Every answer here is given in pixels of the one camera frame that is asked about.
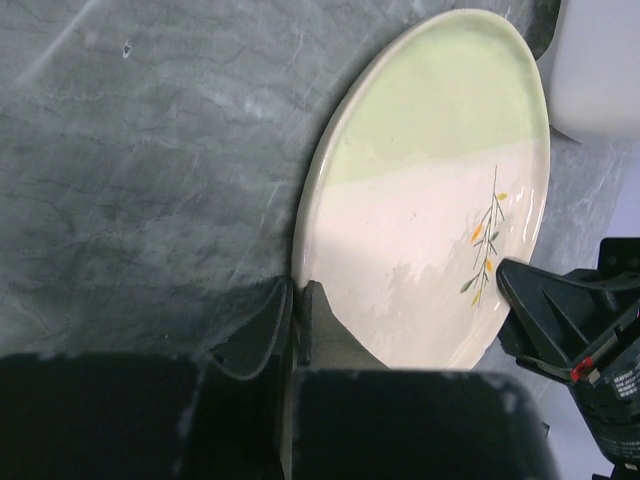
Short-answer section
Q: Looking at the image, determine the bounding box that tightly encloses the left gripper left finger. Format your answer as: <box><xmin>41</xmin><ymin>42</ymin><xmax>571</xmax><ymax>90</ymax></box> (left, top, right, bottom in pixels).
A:
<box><xmin>1</xmin><ymin>277</ymin><xmax>293</xmax><ymax>479</ymax></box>

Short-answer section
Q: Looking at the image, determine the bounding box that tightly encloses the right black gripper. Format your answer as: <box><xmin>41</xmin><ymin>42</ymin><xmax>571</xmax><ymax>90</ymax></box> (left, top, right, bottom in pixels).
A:
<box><xmin>496</xmin><ymin>237</ymin><xmax>639</xmax><ymax>479</ymax></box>

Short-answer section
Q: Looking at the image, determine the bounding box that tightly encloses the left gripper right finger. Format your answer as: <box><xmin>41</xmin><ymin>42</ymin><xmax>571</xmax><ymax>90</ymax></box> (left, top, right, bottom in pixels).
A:
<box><xmin>292</xmin><ymin>281</ymin><xmax>558</xmax><ymax>479</ymax></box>

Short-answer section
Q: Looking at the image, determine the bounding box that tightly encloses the cream floral plate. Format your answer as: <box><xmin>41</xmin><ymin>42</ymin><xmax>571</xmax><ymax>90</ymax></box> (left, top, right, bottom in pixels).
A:
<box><xmin>291</xmin><ymin>9</ymin><xmax>550</xmax><ymax>370</ymax></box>

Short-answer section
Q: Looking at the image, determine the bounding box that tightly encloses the white plastic bin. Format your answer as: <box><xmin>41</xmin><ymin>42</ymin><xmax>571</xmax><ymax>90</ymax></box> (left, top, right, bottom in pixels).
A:
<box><xmin>547</xmin><ymin>0</ymin><xmax>639</xmax><ymax>140</ymax></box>

